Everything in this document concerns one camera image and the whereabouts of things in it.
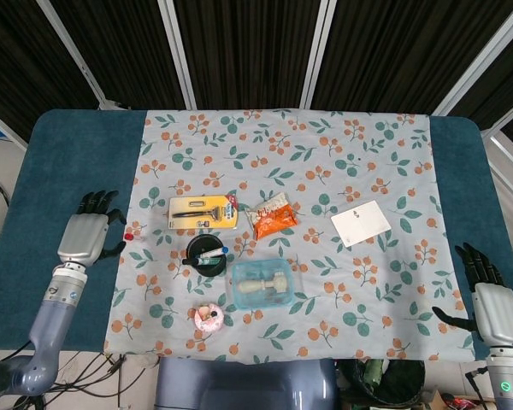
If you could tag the teal blue table mat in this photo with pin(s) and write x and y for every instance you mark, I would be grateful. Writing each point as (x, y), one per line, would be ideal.
(64, 213)

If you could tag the blue-grey robot torso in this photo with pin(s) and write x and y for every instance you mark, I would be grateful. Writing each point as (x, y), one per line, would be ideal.
(245, 383)

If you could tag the white card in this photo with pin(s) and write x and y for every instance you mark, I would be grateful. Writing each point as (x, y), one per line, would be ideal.
(361, 222)

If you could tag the pink small toy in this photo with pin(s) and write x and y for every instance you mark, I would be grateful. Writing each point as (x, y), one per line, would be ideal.
(209, 318)

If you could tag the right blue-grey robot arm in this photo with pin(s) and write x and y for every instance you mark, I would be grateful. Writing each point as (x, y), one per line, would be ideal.
(508, 373)

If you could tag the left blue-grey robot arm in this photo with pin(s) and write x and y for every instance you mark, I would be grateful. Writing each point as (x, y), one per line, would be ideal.
(33, 333)

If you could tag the black bin with green bag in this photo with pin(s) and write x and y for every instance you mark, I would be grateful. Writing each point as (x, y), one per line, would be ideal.
(380, 380)

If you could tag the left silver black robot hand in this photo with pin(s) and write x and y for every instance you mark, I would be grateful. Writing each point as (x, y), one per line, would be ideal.
(82, 236)

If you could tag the razor in yellow blister pack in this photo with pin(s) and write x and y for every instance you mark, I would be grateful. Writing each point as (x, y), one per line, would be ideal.
(204, 212)

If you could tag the black round cup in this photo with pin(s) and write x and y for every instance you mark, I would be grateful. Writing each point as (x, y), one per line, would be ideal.
(205, 255)

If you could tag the orange white snack packet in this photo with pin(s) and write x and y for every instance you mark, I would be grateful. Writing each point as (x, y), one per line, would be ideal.
(273, 215)

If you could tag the floral patterned tablecloth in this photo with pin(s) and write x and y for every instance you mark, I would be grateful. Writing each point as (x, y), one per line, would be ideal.
(278, 230)

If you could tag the small red capped tube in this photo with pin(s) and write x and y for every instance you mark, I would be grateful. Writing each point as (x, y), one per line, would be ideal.
(132, 236)

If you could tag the clear blue plastic box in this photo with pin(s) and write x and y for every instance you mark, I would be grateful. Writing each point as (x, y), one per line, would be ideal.
(261, 284)

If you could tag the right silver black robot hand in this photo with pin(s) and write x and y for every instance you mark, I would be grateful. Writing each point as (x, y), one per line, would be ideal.
(493, 308)

